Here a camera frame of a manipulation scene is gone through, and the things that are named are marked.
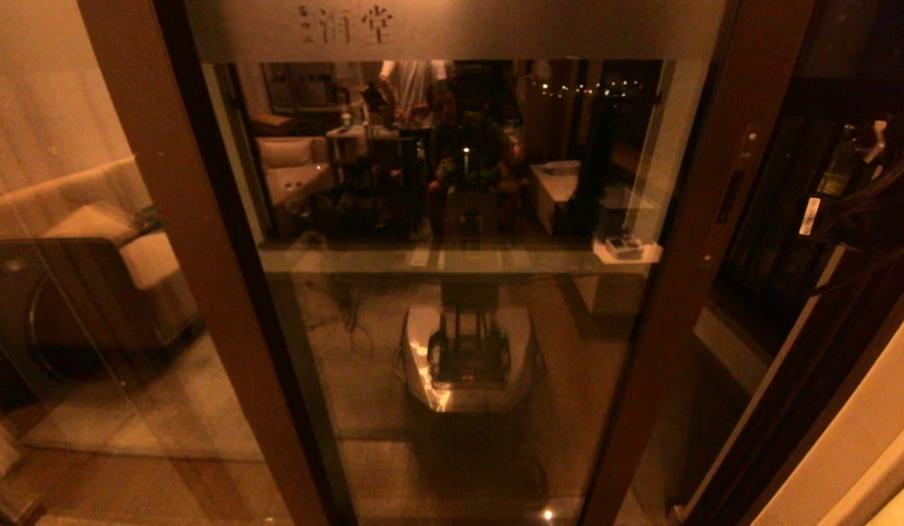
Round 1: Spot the brown framed sliding glass door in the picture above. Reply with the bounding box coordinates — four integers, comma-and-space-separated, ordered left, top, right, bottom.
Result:
181, 0, 818, 526

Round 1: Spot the brown framed fixed glass panel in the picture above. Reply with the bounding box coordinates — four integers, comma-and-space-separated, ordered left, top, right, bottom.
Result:
0, 0, 332, 526

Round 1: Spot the dark brown door frame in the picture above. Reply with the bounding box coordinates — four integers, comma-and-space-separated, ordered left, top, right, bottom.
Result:
678, 241, 904, 526

